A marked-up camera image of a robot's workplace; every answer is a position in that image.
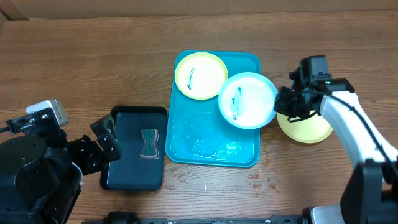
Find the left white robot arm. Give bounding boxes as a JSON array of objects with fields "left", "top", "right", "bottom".
[{"left": 1, "top": 109, "right": 120, "bottom": 223}]

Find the yellow-rimmed plate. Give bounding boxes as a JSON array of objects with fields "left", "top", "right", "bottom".
[
  {"left": 174, "top": 52, "right": 228, "bottom": 100},
  {"left": 277, "top": 113, "right": 333, "bottom": 144}
]

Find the light blue plate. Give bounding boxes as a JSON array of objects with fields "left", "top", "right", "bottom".
[{"left": 218, "top": 72, "right": 277, "bottom": 129}]

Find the black plastic tray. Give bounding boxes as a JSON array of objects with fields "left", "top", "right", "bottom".
[{"left": 100, "top": 106, "right": 168, "bottom": 191}]

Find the teal plastic tray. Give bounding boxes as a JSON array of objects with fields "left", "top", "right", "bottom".
[{"left": 165, "top": 50, "right": 261, "bottom": 167}]

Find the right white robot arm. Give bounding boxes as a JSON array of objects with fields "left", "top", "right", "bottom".
[{"left": 274, "top": 70, "right": 397, "bottom": 223}]

